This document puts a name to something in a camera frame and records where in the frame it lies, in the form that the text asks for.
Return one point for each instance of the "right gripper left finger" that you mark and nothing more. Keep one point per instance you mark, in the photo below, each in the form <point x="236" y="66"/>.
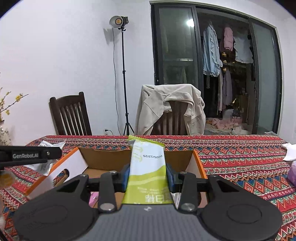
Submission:
<point x="112" y="188"/>

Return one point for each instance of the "red patterned tablecloth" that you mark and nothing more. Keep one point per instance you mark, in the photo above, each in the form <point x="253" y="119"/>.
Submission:
<point x="253" y="162"/>

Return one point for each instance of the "pink hanging garment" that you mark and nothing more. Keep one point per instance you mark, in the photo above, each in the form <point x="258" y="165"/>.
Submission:
<point x="228" y="39"/>

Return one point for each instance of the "light blue hanging shirt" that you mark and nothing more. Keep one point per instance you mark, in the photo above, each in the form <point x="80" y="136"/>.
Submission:
<point x="211" y="56"/>

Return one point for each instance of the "dark sliding glass door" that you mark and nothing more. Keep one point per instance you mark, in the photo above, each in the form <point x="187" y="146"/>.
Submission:
<point x="234" y="60"/>

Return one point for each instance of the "purple tissue pack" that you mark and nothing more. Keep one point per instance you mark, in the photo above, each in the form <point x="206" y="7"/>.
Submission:
<point x="292" y="173"/>

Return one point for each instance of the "pink snack packet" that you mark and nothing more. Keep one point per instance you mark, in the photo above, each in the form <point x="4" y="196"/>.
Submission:
<point x="93" y="199"/>

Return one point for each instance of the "floral ceramic vase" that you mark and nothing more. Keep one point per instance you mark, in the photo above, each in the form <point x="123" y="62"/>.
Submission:
<point x="4" y="135"/>

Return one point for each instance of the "yellow flower branches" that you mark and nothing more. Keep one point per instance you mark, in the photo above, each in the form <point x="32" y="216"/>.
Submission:
<point x="6" y="105"/>

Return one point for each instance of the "chair with beige jacket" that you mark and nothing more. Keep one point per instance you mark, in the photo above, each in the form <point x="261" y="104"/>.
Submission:
<point x="172" y="122"/>

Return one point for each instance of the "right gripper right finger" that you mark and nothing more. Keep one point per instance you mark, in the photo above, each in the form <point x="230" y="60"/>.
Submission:
<point x="184" y="183"/>

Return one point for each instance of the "white hanging top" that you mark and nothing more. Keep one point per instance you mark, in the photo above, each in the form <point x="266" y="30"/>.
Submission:
<point x="243" y="53"/>

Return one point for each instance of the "orange cardboard snack box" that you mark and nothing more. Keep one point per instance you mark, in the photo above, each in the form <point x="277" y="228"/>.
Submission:
<point x="96" y="162"/>

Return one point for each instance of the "beige jacket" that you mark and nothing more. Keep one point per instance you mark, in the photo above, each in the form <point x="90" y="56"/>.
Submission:
<point x="155" y="100"/>

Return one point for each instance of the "green white snack packet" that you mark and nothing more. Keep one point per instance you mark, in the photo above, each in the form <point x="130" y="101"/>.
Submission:
<point x="147" y="180"/>

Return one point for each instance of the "dark wooden chair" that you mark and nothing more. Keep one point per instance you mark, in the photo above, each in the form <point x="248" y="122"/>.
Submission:
<point x="70" y="115"/>

